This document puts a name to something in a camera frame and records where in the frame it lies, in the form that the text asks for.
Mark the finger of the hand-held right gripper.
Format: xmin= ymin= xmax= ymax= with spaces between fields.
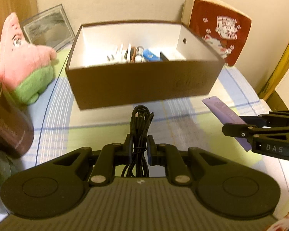
xmin=222 ymin=123 xmax=289 ymax=142
xmin=239 ymin=110 xmax=289 ymax=128

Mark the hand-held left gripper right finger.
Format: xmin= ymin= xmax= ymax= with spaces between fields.
xmin=147 ymin=135 xmax=228 ymax=186

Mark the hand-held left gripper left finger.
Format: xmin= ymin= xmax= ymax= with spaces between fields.
xmin=53 ymin=133 xmax=133 ymax=186

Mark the purple box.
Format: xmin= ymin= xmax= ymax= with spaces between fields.
xmin=202 ymin=96 xmax=253 ymax=152

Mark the black cable bundle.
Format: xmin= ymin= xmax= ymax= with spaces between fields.
xmin=122 ymin=105 xmax=155 ymax=177

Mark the brown cardboard box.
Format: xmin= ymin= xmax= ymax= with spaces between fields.
xmin=65 ymin=20 xmax=225 ymax=110

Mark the small dark red bottle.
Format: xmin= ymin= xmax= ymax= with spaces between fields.
xmin=135 ymin=46 xmax=145 ymax=62

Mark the blue hand cream tube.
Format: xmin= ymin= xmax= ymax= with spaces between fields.
xmin=143 ymin=49 xmax=163 ymax=62

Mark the checked tablecloth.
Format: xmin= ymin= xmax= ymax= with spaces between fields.
xmin=22 ymin=50 xmax=289 ymax=198

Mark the white and wood chair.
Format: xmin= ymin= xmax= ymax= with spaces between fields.
xmin=262 ymin=38 xmax=289 ymax=111

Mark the red cat print cushion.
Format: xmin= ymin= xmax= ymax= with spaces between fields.
xmin=182 ymin=0 xmax=252 ymax=66

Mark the dark red thermos flask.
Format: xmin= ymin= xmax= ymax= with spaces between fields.
xmin=0 ymin=65 xmax=35 ymax=159

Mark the glass jar with green lid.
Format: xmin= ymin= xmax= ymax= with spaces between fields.
xmin=0 ymin=149 xmax=27 ymax=212

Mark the pink starfish plush toy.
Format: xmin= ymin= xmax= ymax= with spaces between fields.
xmin=0 ymin=13 xmax=58 ymax=105

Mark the framed landscape picture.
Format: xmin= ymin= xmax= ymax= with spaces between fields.
xmin=20 ymin=4 xmax=75 ymax=51

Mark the wooden door frame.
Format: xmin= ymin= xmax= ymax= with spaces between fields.
xmin=0 ymin=0 xmax=39 ymax=60

